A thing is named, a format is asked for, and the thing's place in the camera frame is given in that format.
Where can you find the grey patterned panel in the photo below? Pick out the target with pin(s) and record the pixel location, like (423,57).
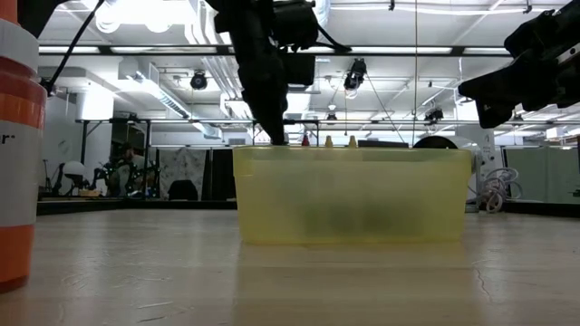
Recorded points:
(181,163)

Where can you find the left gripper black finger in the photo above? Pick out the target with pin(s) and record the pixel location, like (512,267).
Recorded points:
(254,77)
(281,90)

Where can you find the white camera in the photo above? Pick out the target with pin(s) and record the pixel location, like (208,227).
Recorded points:
(476,172)

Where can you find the silver round ventilation duct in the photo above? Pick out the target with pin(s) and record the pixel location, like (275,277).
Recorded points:
(296,102)

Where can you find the black ceiling-hung camera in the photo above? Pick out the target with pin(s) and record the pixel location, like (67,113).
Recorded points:
(198,80)
(354,74)
(47,86)
(434,114)

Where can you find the black background chair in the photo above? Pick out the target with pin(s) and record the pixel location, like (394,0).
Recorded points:
(182,191)

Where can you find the person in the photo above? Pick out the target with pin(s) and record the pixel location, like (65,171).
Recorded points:
(122,169)

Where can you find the white round background lamp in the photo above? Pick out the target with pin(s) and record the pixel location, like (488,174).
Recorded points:
(74,168)

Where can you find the black background robot arm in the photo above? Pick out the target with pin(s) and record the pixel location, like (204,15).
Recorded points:
(59,179)

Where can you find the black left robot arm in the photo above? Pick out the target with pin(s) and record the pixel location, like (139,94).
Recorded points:
(41,11)

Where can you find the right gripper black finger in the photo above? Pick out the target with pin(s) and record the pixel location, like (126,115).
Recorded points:
(512,83)
(494,115)

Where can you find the black background rig frame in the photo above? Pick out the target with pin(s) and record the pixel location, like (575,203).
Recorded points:
(83,158)

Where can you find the pale green partition screen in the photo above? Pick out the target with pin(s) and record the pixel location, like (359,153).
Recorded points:
(539,174)

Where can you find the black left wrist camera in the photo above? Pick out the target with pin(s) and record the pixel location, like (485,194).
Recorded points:
(299,69)

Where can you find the black monitor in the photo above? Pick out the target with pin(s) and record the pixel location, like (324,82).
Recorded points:
(383,143)

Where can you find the yellow translucent plastic bin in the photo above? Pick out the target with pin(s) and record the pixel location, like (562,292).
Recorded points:
(294,194)

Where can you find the large orange food coloring bottle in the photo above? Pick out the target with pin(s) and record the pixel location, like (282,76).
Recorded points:
(18,181)

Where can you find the white light bar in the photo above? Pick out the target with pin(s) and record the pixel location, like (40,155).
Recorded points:
(158,50)
(399,50)
(328,50)
(487,50)

